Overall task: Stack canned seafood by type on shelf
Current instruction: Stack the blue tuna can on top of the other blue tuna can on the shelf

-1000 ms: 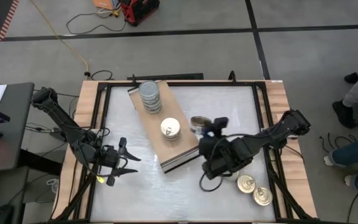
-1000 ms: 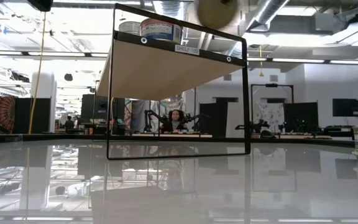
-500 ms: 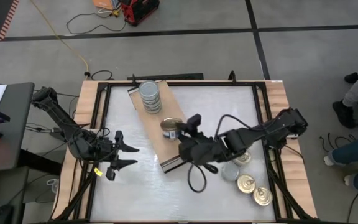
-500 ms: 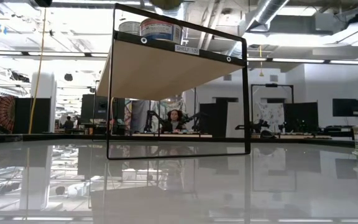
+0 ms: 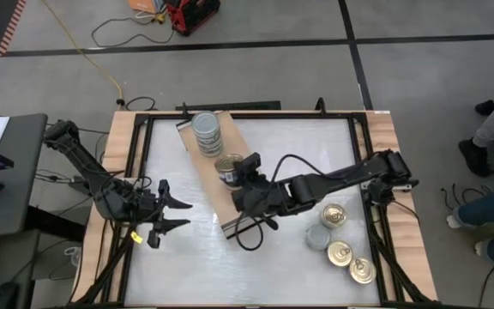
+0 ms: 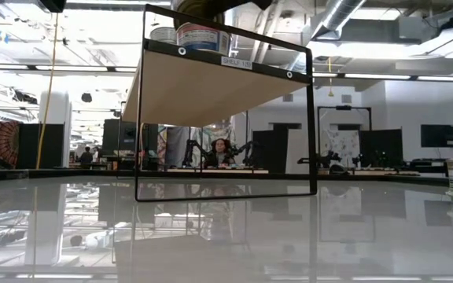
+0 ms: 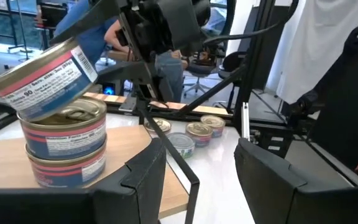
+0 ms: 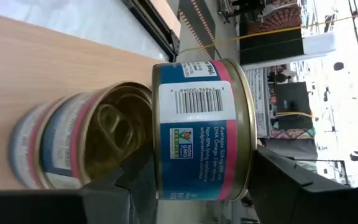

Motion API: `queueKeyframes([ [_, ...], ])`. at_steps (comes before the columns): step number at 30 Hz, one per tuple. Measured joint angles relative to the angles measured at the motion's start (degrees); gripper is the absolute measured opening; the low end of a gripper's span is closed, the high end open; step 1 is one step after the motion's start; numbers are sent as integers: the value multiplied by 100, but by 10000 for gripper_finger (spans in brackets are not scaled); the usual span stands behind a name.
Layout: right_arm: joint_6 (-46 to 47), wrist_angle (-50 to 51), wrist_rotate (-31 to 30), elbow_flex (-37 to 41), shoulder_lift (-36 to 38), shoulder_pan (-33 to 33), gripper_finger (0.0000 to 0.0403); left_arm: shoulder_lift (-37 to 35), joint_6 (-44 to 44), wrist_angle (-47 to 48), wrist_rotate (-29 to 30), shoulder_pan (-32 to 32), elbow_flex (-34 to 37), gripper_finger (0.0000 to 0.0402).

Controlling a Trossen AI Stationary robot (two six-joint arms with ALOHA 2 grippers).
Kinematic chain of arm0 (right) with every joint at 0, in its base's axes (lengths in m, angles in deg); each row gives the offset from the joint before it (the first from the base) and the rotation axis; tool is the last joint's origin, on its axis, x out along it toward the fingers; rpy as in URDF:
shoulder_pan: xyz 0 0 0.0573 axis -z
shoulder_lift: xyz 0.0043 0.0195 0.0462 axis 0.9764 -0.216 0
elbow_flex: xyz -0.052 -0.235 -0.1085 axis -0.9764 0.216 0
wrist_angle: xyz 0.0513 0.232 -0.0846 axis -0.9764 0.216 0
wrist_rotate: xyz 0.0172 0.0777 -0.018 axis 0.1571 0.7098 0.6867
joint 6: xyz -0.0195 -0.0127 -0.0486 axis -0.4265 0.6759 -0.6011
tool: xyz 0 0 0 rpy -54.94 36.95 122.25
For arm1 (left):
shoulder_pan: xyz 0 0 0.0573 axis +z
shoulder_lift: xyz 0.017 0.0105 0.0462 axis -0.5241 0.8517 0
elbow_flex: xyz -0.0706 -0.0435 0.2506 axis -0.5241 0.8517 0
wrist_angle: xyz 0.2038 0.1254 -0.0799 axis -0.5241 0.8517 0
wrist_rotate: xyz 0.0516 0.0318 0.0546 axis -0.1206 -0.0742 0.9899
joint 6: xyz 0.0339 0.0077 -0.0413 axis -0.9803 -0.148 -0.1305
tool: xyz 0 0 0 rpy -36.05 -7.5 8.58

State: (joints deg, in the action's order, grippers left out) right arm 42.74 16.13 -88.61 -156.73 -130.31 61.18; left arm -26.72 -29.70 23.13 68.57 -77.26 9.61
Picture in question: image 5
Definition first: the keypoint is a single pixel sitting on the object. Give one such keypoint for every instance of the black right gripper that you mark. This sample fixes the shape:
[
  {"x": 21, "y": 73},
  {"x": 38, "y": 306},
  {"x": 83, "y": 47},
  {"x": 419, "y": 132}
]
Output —
[{"x": 270, "y": 197}]

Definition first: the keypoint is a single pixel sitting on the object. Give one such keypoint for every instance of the small clear plastic object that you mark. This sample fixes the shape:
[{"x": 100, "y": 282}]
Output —
[{"x": 74, "y": 256}]

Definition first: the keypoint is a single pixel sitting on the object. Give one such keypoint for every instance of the black computer mouse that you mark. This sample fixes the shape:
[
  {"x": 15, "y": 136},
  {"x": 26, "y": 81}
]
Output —
[{"x": 3, "y": 297}]

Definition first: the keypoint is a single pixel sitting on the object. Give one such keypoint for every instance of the black flat bar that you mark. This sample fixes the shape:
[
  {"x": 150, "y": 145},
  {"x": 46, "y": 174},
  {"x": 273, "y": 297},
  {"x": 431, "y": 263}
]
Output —
[{"x": 251, "y": 105}]

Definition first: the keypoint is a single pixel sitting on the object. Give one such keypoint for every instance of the black aluminium table frame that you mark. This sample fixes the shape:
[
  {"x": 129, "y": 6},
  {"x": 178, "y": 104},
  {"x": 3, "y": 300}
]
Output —
[{"x": 294, "y": 115}]

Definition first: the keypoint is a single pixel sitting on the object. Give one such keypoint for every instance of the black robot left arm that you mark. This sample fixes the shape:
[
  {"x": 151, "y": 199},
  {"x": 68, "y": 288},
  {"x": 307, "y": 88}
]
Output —
[{"x": 84, "y": 167}]

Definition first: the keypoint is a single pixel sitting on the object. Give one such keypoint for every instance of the silver mounting plate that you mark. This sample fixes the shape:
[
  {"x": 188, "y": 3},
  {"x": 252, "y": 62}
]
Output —
[{"x": 403, "y": 184}]

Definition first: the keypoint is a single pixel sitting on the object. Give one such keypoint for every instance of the grey desk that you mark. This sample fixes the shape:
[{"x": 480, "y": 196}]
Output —
[{"x": 19, "y": 193}]

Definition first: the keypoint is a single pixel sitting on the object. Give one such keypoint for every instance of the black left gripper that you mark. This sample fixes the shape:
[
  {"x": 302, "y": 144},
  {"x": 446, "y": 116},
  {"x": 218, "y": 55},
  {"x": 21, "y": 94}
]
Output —
[{"x": 150, "y": 206}]

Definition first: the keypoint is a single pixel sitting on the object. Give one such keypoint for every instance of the red black equipment case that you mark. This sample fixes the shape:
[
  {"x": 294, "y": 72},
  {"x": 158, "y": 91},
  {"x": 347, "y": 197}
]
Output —
[{"x": 193, "y": 17}]

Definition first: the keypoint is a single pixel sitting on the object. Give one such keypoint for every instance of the orange folder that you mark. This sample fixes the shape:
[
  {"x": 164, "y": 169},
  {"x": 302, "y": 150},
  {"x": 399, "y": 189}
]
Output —
[{"x": 142, "y": 5}]

